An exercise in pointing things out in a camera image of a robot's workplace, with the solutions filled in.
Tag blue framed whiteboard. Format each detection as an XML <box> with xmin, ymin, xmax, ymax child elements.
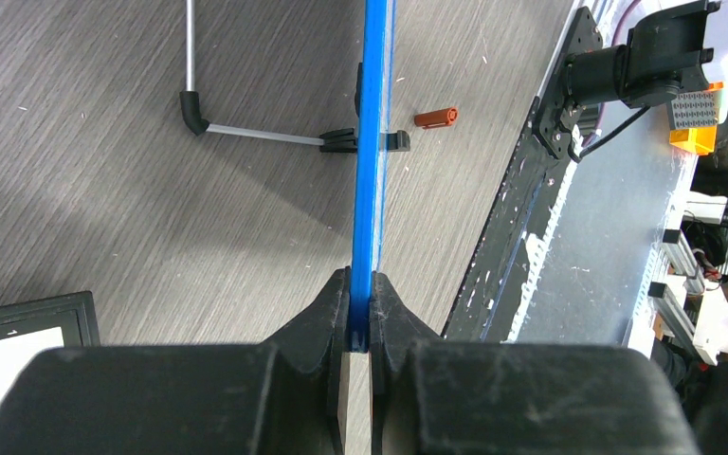
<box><xmin>178</xmin><ymin>0</ymin><xmax>412</xmax><ymax>353</ymax></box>

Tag black white chessboard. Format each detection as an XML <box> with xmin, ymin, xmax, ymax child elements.
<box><xmin>0</xmin><ymin>291</ymin><xmax>100</xmax><ymax>403</ymax></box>

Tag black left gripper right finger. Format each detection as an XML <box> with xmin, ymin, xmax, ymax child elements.
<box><xmin>370</xmin><ymin>273</ymin><xmax>699</xmax><ymax>454</ymax></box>

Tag brown marker cap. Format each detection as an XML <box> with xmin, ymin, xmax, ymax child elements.
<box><xmin>413</xmin><ymin>107</ymin><xmax>459</xmax><ymax>130</ymax></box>

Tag aluminium frame rail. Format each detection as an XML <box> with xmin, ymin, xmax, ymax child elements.
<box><xmin>647</xmin><ymin>228</ymin><xmax>720</xmax><ymax>365</ymax></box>

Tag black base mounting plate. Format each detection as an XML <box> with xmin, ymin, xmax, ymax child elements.
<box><xmin>442</xmin><ymin>2</ymin><xmax>604</xmax><ymax>341</ymax></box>

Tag orange grey lego bricks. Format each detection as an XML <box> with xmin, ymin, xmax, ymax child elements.
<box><xmin>666</xmin><ymin>82</ymin><xmax>723</xmax><ymax>156</ymax></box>

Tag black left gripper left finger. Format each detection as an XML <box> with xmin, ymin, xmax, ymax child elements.
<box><xmin>0</xmin><ymin>268</ymin><xmax>349</xmax><ymax>454</ymax></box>

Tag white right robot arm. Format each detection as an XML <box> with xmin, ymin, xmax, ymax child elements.
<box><xmin>565</xmin><ymin>1</ymin><xmax>728</xmax><ymax>108</ymax></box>

